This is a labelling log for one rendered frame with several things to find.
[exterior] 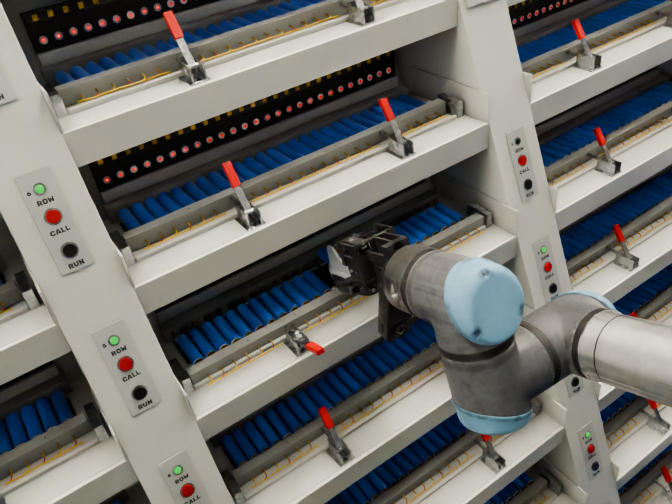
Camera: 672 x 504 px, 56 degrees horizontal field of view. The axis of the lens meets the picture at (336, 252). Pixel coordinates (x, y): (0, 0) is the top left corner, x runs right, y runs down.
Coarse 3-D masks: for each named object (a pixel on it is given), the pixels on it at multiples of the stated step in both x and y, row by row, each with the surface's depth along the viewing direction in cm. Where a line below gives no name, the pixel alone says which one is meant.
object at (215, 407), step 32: (416, 192) 117; (448, 192) 119; (480, 192) 111; (352, 224) 112; (512, 224) 107; (288, 256) 106; (480, 256) 105; (512, 256) 110; (224, 288) 102; (160, 320) 97; (352, 320) 96; (288, 352) 92; (352, 352) 97; (224, 384) 89; (256, 384) 88; (288, 384) 92; (224, 416) 87
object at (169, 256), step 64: (384, 64) 110; (192, 128) 94; (256, 128) 101; (320, 128) 104; (384, 128) 100; (448, 128) 102; (128, 192) 93; (192, 192) 92; (256, 192) 92; (320, 192) 91; (384, 192) 95; (128, 256) 81; (192, 256) 82; (256, 256) 87
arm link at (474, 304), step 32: (416, 256) 78; (448, 256) 74; (416, 288) 74; (448, 288) 69; (480, 288) 68; (512, 288) 70; (448, 320) 70; (480, 320) 68; (512, 320) 70; (448, 352) 73; (480, 352) 71
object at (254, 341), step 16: (464, 224) 108; (480, 224) 110; (432, 240) 106; (448, 240) 107; (336, 288) 99; (320, 304) 96; (336, 304) 98; (352, 304) 98; (288, 320) 94; (304, 320) 96; (320, 320) 96; (256, 336) 92; (272, 336) 93; (224, 352) 91; (240, 352) 91; (192, 368) 89; (208, 368) 89; (192, 384) 89; (208, 384) 88
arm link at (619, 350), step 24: (552, 312) 79; (576, 312) 77; (600, 312) 76; (552, 336) 77; (576, 336) 75; (600, 336) 73; (624, 336) 70; (648, 336) 68; (552, 360) 76; (576, 360) 75; (600, 360) 72; (624, 360) 69; (648, 360) 67; (624, 384) 70; (648, 384) 67
